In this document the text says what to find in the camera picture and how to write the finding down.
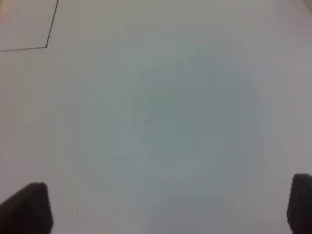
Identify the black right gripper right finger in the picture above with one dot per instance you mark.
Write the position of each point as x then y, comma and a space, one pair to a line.
299, 210

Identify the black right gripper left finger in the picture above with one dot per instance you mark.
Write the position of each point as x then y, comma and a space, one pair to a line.
28, 211

